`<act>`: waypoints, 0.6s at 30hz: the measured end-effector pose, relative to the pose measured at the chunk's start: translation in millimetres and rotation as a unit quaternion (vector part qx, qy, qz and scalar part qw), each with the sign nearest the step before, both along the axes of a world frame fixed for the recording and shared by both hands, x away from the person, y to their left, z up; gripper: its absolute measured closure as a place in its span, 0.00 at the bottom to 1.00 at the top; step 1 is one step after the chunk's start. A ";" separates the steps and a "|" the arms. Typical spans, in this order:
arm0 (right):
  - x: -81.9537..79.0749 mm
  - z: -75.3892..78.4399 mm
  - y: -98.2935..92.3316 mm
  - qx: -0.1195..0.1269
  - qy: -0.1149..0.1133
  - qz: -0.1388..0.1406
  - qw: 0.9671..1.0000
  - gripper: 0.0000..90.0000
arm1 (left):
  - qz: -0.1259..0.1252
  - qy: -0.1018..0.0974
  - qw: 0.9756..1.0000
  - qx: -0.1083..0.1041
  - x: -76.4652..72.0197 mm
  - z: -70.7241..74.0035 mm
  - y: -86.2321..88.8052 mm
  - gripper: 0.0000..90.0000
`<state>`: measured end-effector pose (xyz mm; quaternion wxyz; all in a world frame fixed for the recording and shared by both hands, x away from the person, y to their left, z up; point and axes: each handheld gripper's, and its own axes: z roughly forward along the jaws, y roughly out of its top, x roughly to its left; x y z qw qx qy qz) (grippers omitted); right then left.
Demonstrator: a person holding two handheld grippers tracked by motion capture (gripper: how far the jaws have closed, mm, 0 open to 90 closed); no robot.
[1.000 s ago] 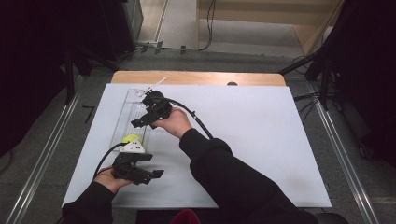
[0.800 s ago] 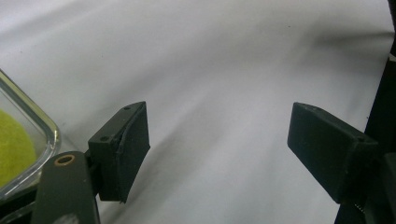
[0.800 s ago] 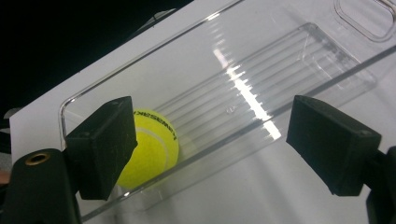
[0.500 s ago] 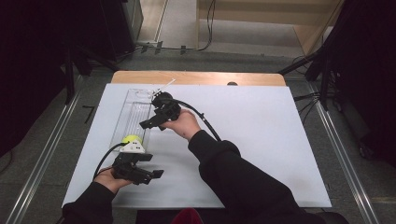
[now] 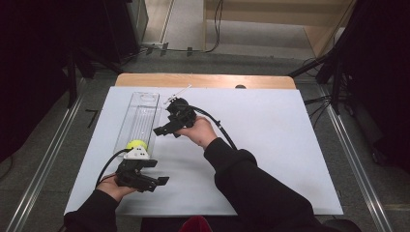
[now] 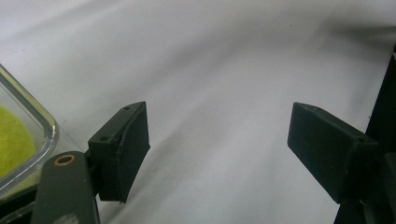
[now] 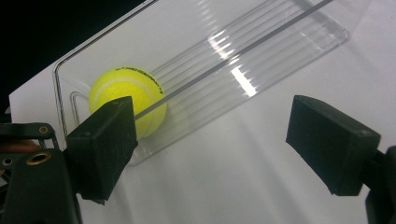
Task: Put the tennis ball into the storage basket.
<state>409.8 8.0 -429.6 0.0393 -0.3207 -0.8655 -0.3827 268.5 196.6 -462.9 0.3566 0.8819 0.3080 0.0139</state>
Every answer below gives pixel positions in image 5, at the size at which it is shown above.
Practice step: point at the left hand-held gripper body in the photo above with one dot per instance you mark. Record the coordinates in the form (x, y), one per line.
(129, 175)

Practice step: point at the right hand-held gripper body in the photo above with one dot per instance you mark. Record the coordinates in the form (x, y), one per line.
(182, 112)

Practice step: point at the clear plastic container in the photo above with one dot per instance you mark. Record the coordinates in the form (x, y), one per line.
(140, 119)

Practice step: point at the yellow tennis ball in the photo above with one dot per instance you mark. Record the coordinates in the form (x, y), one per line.
(137, 144)

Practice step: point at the person's left hand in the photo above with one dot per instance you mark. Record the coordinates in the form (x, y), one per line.
(112, 189)

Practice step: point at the person's right hand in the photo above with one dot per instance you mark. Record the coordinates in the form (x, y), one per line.
(199, 131)

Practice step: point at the wooden table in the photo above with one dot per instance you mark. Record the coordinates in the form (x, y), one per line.
(209, 80)

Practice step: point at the red cloth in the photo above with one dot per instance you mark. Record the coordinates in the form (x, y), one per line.
(195, 225)

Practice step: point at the white board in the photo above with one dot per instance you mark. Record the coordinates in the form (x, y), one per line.
(274, 129)

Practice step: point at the dark cabinet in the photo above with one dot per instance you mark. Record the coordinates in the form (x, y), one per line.
(125, 29)

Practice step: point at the black stand leg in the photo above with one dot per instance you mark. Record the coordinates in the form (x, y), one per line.
(309, 66)
(72, 80)

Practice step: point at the light wooden shelf unit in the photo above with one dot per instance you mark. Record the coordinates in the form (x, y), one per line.
(277, 16)

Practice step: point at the black curtain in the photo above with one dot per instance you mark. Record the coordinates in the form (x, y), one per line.
(32, 64)
(380, 80)

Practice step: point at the metal floor rail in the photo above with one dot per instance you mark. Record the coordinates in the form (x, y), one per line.
(354, 161)
(45, 166)

